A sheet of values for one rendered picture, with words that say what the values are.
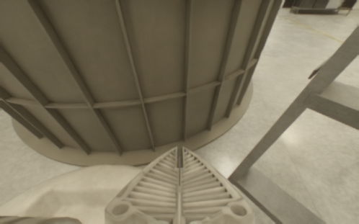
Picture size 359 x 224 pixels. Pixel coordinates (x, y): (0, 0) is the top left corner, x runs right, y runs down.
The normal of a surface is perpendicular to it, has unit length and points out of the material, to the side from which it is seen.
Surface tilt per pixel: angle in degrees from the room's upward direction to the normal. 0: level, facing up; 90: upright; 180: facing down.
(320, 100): 90
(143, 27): 90
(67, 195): 69
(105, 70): 90
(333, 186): 0
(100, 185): 1
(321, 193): 0
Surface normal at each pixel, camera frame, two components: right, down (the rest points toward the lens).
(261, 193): 0.00, -0.72
